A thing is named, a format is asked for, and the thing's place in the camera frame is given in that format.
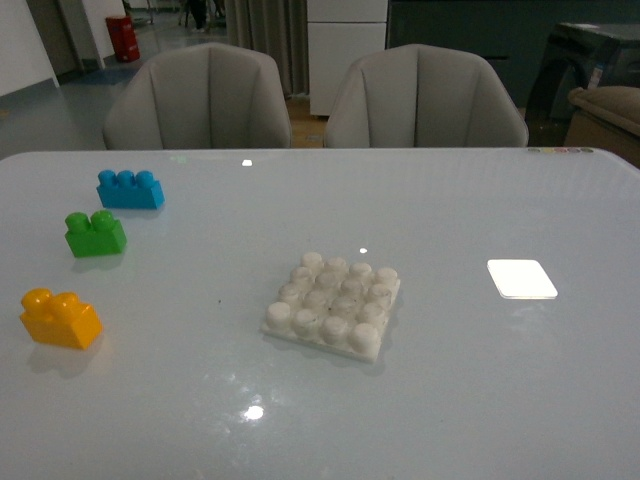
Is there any yellow toy block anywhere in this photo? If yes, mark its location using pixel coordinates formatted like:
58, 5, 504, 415
20, 288, 103, 350

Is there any blue toy block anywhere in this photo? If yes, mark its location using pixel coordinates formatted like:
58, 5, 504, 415
96, 170, 165, 209

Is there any green toy block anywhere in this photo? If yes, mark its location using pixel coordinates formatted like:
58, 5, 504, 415
65, 210, 127, 258

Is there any right grey armchair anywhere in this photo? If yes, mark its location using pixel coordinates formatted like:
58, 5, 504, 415
324, 44, 529, 149

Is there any grey armchair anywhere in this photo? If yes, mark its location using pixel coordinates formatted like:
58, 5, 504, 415
324, 44, 529, 149
103, 42, 291, 150

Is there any left grey armchair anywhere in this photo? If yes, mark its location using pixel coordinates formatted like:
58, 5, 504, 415
103, 42, 291, 150

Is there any white drawer cabinet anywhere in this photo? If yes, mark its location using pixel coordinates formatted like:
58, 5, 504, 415
307, 0, 388, 117

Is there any grey curtain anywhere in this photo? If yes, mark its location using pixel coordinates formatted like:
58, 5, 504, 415
226, 0, 309, 97

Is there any colour dot sticker strip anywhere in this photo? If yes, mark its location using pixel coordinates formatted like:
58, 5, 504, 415
527, 147, 595, 154

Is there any dark kitchen counter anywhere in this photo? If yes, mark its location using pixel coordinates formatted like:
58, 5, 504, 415
386, 0, 639, 107

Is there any brown sofa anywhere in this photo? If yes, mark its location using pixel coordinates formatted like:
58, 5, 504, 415
564, 86, 640, 167

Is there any white studded base plate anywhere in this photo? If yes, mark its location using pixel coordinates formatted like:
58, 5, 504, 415
261, 252, 401, 363

